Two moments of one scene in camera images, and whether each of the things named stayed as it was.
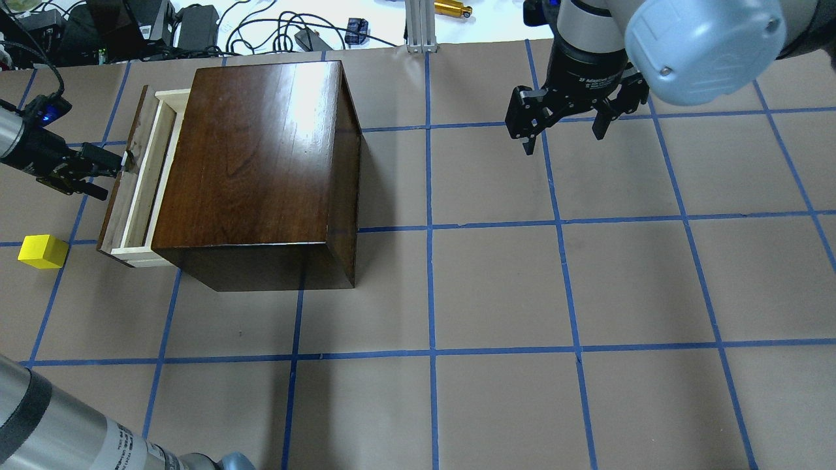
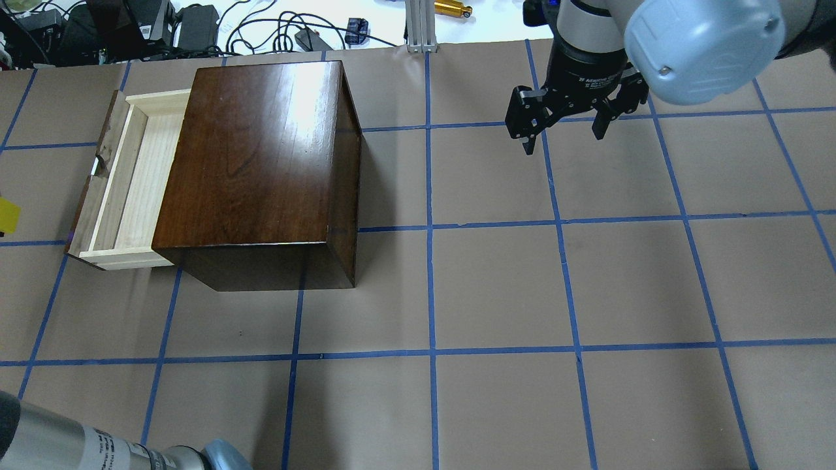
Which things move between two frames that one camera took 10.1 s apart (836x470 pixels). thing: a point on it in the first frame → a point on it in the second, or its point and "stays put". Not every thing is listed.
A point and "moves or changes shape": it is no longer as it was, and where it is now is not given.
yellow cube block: (43, 251) → (10, 213)
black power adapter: (317, 44) stays put
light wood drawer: (128, 224) moves or changes shape
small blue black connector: (358, 25) stays put
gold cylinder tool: (452, 7) stays put
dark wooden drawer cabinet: (263, 188) stays put
